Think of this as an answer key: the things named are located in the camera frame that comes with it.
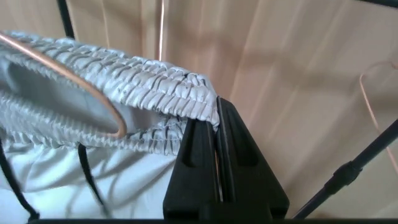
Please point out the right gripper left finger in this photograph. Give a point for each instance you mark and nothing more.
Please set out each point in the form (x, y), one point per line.
(192, 186)

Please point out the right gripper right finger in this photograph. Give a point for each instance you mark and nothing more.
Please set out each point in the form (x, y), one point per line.
(252, 186)

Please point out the pale grey shorts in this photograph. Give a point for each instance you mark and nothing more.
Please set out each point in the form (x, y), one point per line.
(93, 174)

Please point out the pink clothes hanger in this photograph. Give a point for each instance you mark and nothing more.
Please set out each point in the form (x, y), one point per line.
(62, 71)
(370, 105)

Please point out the black clothes rack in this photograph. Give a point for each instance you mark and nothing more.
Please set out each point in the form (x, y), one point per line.
(345, 174)

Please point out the beige curtain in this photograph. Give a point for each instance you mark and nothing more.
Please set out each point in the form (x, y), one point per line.
(280, 62)

